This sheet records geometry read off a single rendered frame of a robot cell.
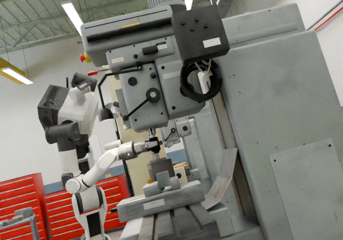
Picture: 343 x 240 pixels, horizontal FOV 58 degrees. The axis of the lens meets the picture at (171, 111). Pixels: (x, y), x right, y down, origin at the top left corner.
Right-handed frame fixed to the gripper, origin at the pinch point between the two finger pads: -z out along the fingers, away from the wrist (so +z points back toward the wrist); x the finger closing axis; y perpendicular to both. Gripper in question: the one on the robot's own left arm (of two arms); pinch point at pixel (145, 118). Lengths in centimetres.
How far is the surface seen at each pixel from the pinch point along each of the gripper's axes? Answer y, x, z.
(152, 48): -22, 77, 28
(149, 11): -4, 84, 33
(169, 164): -50, 27, -7
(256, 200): -83, 67, -30
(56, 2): 675, -418, 152
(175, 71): -29, 74, 14
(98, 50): -21, 63, 51
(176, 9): 7, 85, 19
